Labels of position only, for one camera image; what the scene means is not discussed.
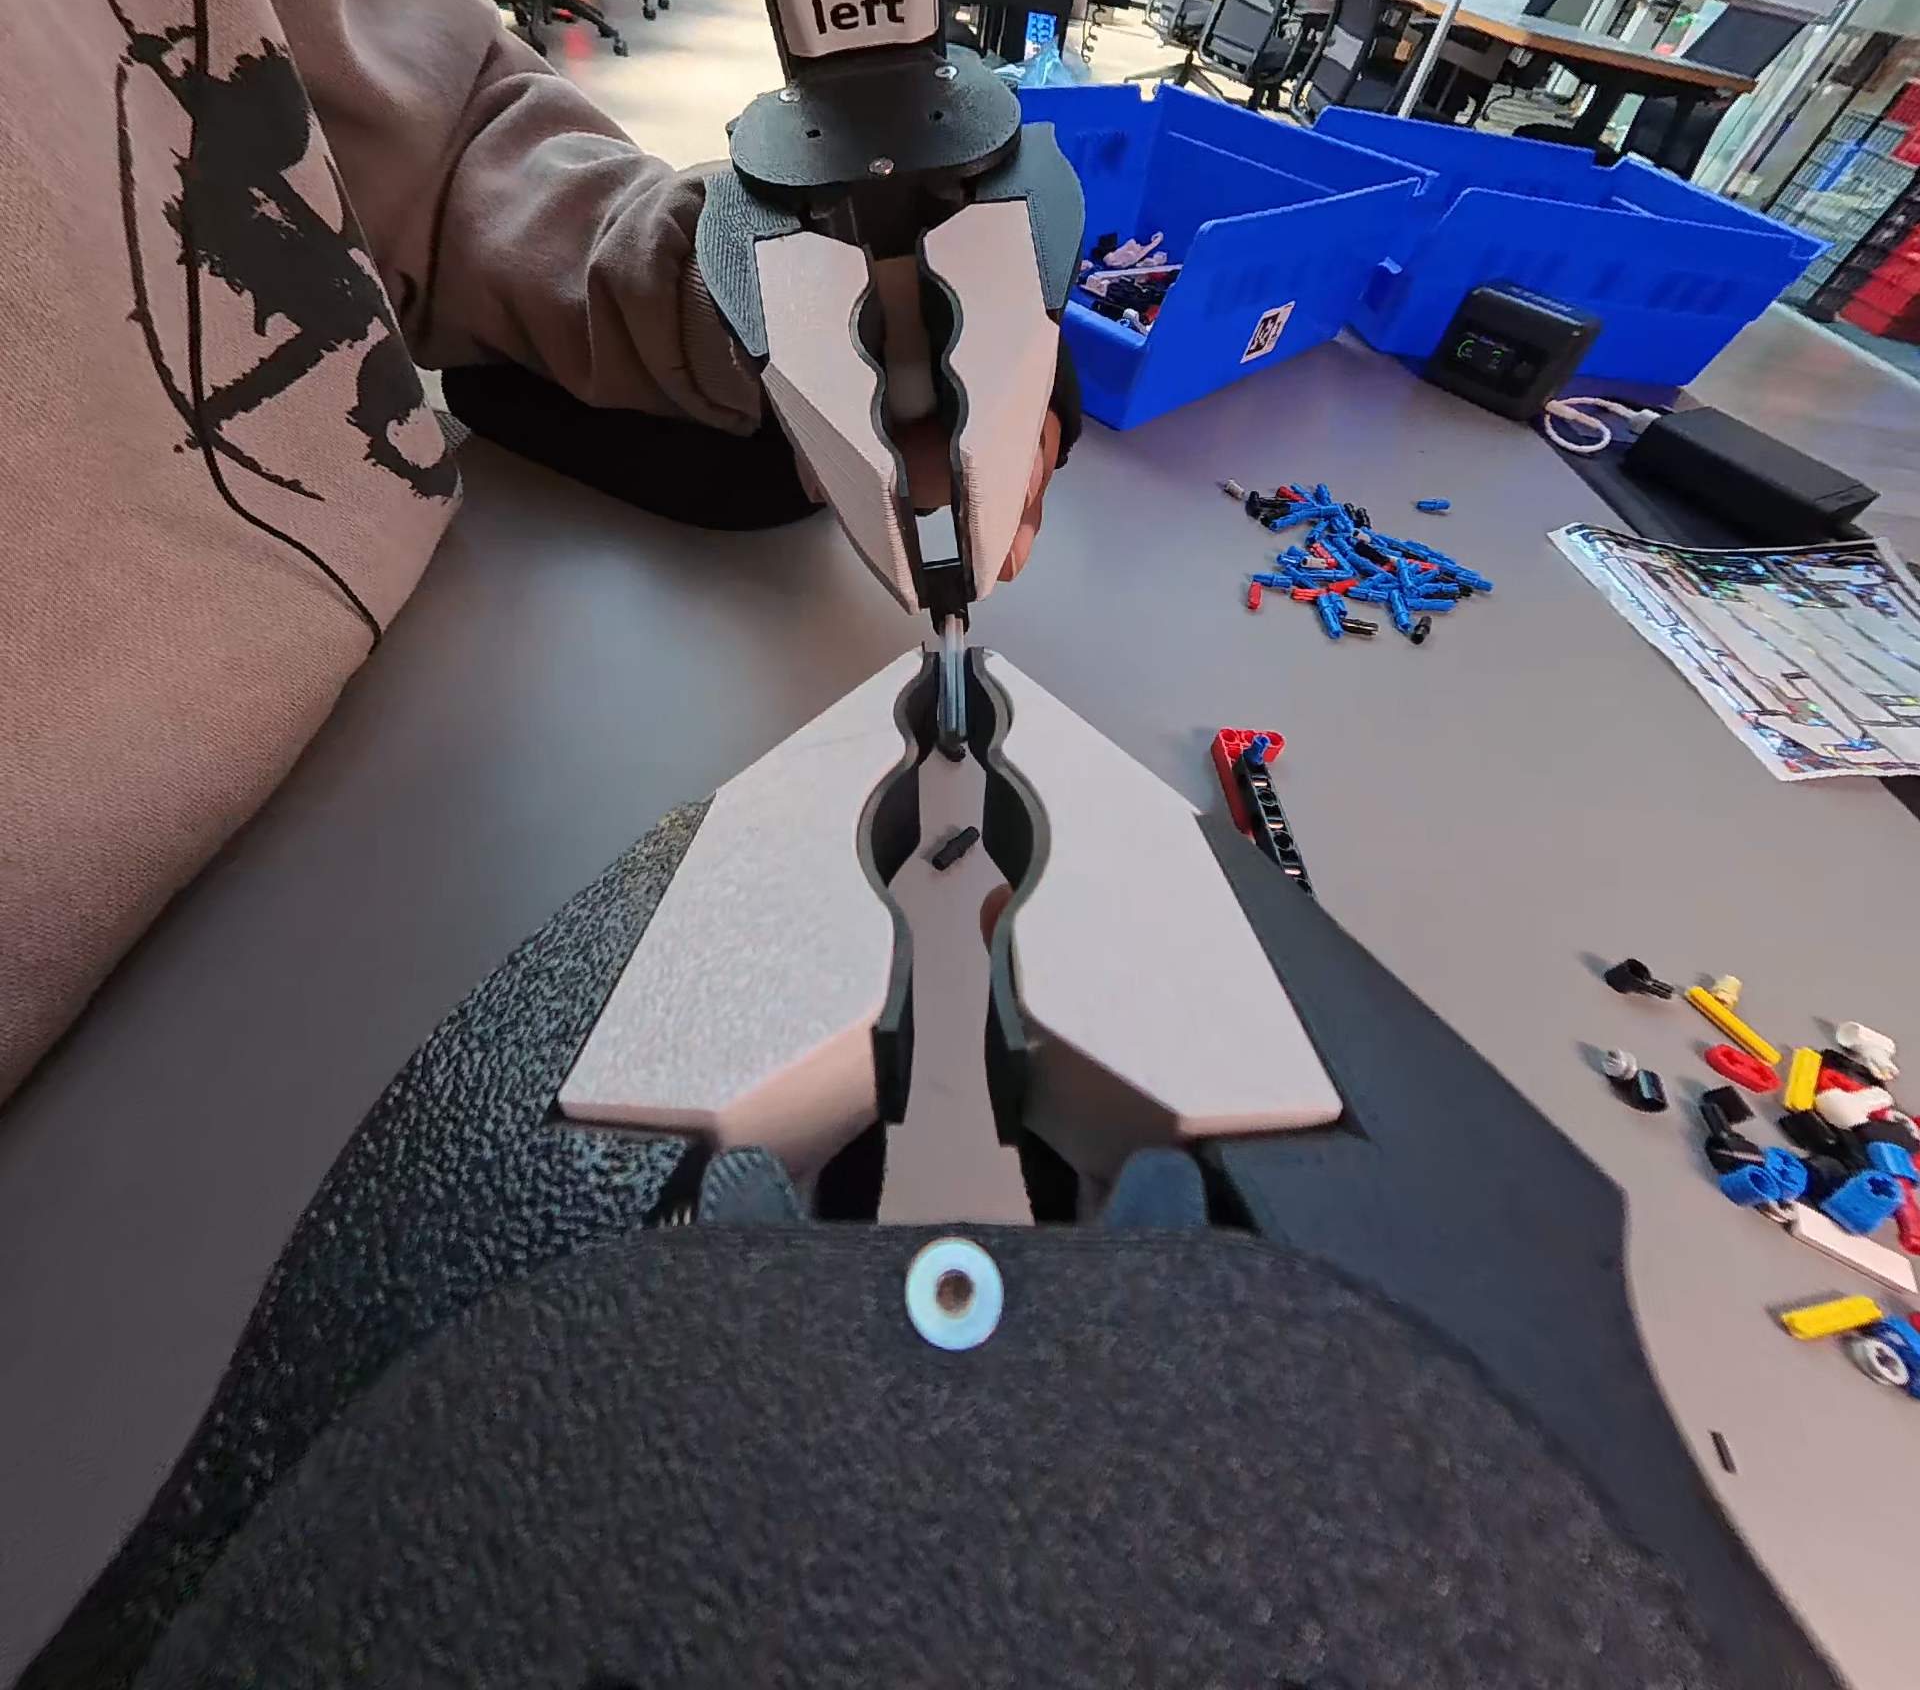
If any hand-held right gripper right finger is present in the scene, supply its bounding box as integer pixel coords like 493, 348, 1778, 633
968, 652, 1345, 1218

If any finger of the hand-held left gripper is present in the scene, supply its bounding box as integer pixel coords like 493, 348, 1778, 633
923, 202, 1062, 589
755, 228, 921, 613

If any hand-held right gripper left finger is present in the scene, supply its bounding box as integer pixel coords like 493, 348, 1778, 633
559, 652, 945, 1218

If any person's left forearm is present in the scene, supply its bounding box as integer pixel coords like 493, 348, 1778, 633
390, 26, 769, 441

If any black lego beam assembly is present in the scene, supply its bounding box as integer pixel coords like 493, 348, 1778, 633
1211, 728, 1318, 898

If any pile of blue lego pins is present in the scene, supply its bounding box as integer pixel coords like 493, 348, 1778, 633
1219, 479, 1498, 647

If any pile of mixed colour lego pieces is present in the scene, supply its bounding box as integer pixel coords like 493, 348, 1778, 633
1680, 972, 1920, 1400

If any lego sticker sheet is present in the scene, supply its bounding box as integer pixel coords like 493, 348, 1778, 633
1548, 521, 1920, 782

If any person's left hand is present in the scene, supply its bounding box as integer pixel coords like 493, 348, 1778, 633
976, 476, 1052, 589

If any large blue plastic bin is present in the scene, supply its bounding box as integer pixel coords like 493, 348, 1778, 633
1314, 103, 1836, 392
1017, 80, 1439, 433

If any black charger with display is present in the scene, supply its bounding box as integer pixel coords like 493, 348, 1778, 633
1421, 282, 1603, 422

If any wooden office desk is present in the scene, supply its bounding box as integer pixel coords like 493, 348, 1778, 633
1306, 0, 1757, 146

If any person's beige sweatshirt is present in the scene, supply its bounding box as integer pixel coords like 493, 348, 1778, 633
0, 0, 484, 1107

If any black power brick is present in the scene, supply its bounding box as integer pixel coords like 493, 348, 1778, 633
1623, 408, 1883, 545

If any white cable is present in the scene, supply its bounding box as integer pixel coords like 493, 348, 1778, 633
1544, 395, 1661, 453

